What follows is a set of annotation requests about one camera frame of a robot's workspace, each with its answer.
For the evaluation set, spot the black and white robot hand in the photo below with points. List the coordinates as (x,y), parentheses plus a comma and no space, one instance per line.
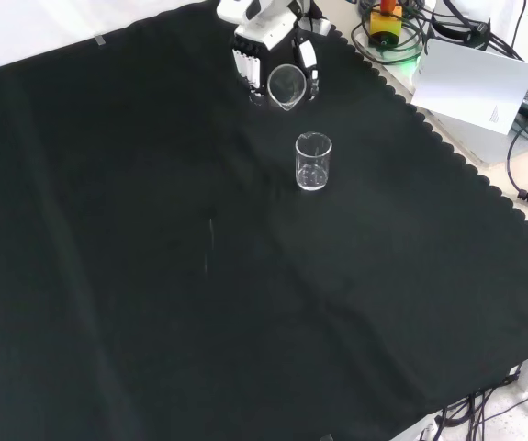
(263,32)

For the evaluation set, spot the small clear glass beaker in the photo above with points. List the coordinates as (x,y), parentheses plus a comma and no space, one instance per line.
(285,87)

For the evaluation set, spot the tall clear glass beaker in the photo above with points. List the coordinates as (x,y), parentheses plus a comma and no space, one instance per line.
(313,161)

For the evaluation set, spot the yellow emergency stop button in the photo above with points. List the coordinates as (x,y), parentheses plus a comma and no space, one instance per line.
(385,28)

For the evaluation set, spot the clear tape strip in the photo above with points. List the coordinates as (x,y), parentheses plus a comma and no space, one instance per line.
(100,41)

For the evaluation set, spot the black table cloth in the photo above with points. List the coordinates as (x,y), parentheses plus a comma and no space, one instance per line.
(227,257)

